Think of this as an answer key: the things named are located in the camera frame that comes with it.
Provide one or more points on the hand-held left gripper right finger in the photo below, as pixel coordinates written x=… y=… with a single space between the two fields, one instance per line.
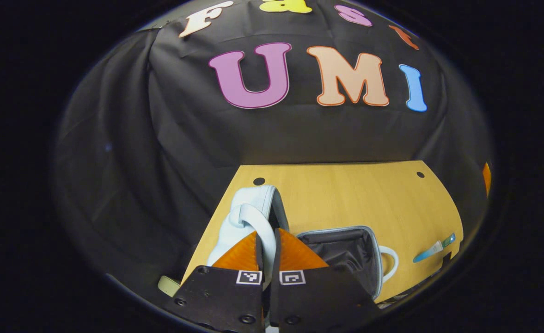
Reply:
x=276 y=259

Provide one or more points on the small light blue suitcase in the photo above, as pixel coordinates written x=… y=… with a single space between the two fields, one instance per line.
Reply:
x=248 y=203

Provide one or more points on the black backdrop cloth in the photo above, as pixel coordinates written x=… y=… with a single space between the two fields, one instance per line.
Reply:
x=184 y=115

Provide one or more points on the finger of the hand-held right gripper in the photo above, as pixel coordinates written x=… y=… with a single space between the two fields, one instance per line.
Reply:
x=486 y=178

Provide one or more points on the pale green trash bin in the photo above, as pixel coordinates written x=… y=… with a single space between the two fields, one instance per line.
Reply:
x=168 y=285

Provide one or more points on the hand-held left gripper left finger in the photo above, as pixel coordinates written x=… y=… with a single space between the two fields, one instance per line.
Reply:
x=259 y=256

